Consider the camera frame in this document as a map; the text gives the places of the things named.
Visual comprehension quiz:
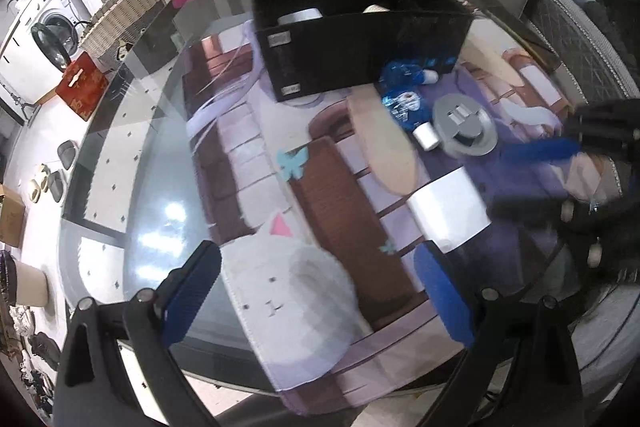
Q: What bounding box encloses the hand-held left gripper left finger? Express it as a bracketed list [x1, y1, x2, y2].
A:
[52, 241, 222, 427]

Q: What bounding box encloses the beige round stool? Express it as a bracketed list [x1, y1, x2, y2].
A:
[0, 252, 53, 308]

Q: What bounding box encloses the blue plastic packet white label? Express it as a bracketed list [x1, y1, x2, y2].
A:
[381, 89, 426, 132]

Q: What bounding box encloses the blue plastic packet white cap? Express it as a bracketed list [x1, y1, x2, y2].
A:
[379, 59, 440, 94]

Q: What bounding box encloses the grey round disc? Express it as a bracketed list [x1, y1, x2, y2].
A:
[432, 93, 499, 158]

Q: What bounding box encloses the black storage box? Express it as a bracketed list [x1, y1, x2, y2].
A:
[252, 0, 474, 104]

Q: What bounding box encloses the pile of shoes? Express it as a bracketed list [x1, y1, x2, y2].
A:
[0, 304, 63, 410]

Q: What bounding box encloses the small white roll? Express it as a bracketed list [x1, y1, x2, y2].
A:
[413, 122, 441, 152]

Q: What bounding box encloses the beige slipper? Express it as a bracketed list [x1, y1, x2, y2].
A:
[27, 163, 51, 202]

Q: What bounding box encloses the grey slipper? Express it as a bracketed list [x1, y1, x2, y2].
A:
[56, 140, 80, 168]
[46, 171, 67, 202]

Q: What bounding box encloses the wicker basket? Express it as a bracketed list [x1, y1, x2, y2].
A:
[80, 0, 167, 64]

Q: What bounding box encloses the large white roll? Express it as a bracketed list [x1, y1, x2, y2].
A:
[406, 167, 493, 254]

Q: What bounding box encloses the white tape roll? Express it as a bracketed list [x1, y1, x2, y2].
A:
[277, 8, 323, 26]

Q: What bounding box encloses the grey quilted cushion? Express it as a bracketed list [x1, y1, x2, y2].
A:
[520, 0, 640, 100]

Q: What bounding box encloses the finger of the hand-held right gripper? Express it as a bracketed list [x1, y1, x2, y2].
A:
[500, 101, 640, 165]
[487, 197, 576, 230]

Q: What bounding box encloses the red gift box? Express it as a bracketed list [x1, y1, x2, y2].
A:
[55, 53, 111, 122]

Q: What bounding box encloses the cardboard box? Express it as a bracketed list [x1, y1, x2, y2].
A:
[0, 184, 26, 249]

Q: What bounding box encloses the white washing machine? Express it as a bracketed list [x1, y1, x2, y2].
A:
[0, 0, 93, 105]

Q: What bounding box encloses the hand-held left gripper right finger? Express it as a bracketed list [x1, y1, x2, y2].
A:
[414, 239, 584, 427]

